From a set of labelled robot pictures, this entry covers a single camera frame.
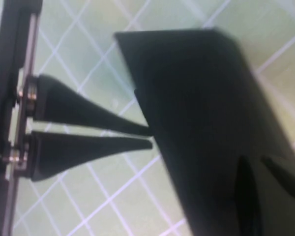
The green white-checked tablecloth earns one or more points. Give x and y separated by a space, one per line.
88 201

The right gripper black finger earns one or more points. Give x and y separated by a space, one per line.
59 152
64 105

